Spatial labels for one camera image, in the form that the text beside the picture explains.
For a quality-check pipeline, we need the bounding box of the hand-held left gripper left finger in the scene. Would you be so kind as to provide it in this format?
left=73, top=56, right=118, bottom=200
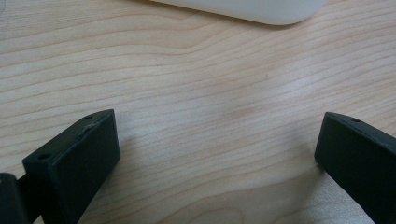
left=21, top=108, right=121, bottom=224

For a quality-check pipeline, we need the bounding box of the white plastic basket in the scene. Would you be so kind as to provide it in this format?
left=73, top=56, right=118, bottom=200
left=148, top=0, right=327, bottom=26

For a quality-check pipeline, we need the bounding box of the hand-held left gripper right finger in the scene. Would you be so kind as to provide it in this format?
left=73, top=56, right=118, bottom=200
left=314, top=111, right=396, bottom=224

